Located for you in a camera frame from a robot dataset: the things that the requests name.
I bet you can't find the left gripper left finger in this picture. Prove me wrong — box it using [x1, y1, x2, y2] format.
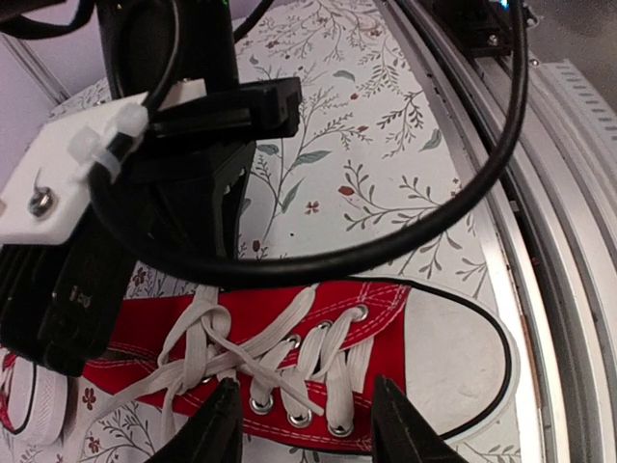
[147, 379, 243, 463]

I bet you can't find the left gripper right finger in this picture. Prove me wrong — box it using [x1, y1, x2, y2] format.
[370, 375, 467, 463]

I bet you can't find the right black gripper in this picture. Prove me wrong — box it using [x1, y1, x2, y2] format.
[129, 77, 302, 258]

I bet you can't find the red sneaker with laces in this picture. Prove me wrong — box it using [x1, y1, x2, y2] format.
[1, 346, 68, 446]

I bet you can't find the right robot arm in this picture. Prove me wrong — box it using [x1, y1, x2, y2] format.
[97, 1, 302, 258]

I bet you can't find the floral patterned table mat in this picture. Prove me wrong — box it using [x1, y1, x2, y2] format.
[0, 0, 522, 463]

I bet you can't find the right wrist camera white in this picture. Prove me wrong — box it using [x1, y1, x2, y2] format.
[1, 96, 139, 377]

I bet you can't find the right aluminium frame post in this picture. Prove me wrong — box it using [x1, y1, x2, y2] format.
[1, 34, 70, 105]

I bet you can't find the front aluminium rail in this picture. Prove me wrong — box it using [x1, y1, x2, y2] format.
[375, 0, 617, 463]

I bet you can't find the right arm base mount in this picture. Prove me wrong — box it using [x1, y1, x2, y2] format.
[427, 0, 513, 59]

